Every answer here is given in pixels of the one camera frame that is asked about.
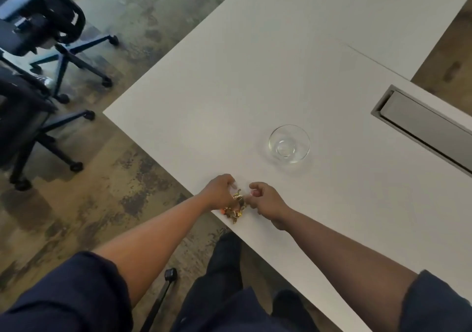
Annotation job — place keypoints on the black office chair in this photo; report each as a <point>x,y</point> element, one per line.
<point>33,121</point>
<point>48,22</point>

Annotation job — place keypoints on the person's right thumb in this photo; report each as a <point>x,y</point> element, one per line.
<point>252,199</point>

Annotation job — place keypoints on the black chair leg with caster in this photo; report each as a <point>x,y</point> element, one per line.
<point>159,300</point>

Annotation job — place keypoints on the person's right hand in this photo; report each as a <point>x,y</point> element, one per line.
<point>269,199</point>

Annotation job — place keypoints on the person's left fingers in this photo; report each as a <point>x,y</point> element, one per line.
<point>231,186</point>

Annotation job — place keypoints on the person's dark blue shirt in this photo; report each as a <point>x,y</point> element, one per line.
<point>66,298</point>

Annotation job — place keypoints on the person's dark trousers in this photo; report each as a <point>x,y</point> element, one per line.
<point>228,280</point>

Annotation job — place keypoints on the clear glass bowl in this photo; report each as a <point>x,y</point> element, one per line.
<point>289,143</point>

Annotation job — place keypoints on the person's left hand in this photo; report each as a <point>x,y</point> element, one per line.
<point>218,191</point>

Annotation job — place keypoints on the person's left forearm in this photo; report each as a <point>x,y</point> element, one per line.
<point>155,239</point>

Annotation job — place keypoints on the person's right forearm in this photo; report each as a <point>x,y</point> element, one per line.
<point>343,265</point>

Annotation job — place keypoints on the pile of gold candies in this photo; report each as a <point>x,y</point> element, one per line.
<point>236,206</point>

